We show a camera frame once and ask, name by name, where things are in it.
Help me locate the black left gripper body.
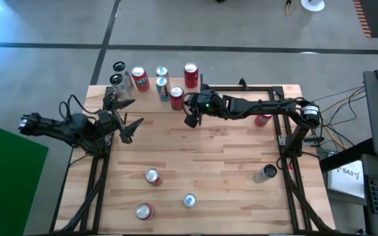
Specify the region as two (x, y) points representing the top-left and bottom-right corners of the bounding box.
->
(95, 98), (126, 144)

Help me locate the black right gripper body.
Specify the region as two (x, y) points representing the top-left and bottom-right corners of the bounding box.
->
(188, 90), (226, 119)

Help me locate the red soda can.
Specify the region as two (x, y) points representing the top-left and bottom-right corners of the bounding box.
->
(135, 202), (156, 221)
(169, 85), (186, 111)

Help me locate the Celsius Peach Vibe can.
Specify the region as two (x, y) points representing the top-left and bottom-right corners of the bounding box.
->
(109, 73), (133, 101)

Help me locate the red Coca-Cola can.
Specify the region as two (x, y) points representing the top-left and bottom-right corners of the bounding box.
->
(183, 62), (200, 89)

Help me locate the blue Red Bull can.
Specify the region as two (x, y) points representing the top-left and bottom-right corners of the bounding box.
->
(155, 76), (171, 102)

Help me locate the white slim energy drink can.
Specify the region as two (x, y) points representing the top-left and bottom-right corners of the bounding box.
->
(112, 60), (135, 91)

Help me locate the silver Red Bull can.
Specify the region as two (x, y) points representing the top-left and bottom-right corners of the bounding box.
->
(155, 65), (170, 79)
(182, 193), (198, 208)

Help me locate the wooden shelf with black legs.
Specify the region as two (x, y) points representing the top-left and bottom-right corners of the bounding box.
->
(112, 73), (206, 127)

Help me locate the Star Wars Coca-Cola can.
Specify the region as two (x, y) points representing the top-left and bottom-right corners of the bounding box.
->
(144, 168), (163, 187)

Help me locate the black power adapter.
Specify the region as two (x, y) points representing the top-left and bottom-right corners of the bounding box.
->
(306, 134), (326, 147)

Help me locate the green floor mat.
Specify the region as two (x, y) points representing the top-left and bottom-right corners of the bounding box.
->
(0, 119), (49, 236)

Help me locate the white cylindrical object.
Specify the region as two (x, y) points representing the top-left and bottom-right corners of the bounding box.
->
(300, 0), (326, 12)

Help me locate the black desk edge bar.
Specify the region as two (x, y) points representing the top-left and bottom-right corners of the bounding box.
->
(318, 137), (375, 173)

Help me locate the white SA3 sign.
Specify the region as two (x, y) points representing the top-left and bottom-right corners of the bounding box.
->
(326, 159), (366, 200)

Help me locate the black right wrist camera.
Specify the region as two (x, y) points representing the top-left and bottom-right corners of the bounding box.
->
(184, 113), (200, 129)

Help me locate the black aluminium table frame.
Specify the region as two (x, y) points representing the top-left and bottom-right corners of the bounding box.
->
(52, 84), (336, 235)

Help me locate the yellow floor cable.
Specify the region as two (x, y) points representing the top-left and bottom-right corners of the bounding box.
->
(306, 93), (367, 150)

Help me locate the yellow cable with black plug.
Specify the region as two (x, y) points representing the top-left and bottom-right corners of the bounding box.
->
(284, 0), (297, 16)

